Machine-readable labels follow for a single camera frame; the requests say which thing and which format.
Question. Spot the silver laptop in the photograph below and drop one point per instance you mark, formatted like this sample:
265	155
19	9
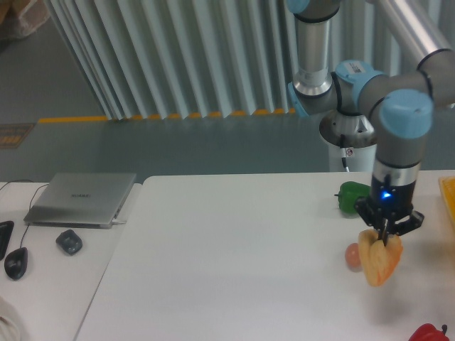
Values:
81	200

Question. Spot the triangular orange bread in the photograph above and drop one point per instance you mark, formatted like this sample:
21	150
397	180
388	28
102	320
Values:
377	259

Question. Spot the red bell pepper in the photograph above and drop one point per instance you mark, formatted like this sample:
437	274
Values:
428	332

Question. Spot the green bell pepper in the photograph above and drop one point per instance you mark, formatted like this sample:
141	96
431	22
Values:
347	195

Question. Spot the brown egg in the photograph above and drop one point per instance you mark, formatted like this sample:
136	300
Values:
352	257

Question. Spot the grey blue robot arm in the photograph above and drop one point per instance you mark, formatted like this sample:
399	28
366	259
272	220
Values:
367	107

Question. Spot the black flat device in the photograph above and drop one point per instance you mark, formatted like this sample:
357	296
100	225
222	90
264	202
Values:
6	229

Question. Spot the white cloth bag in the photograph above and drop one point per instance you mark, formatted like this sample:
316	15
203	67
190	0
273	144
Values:
11	323

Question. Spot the white folding partition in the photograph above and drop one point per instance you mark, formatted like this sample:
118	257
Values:
215	58

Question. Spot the black earbuds case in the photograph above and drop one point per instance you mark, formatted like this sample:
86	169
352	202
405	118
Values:
69	242

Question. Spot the black computer mouse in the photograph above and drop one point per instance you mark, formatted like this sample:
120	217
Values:
16	263

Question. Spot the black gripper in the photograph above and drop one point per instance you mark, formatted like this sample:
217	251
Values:
388	209

